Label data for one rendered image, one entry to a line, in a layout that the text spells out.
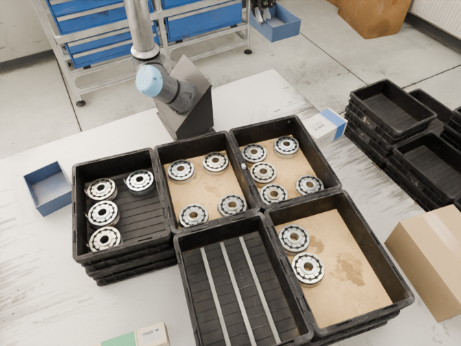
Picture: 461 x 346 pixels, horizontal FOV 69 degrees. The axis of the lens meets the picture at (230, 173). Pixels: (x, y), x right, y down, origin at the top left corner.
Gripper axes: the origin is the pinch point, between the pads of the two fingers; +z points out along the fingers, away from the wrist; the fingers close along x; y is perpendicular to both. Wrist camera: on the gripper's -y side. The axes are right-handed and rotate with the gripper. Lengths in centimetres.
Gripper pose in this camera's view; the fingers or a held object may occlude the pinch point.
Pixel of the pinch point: (261, 21)
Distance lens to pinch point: 165.5
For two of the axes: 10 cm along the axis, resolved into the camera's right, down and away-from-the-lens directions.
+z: 1.2, 5.8, 8.0
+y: 4.4, 6.9, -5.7
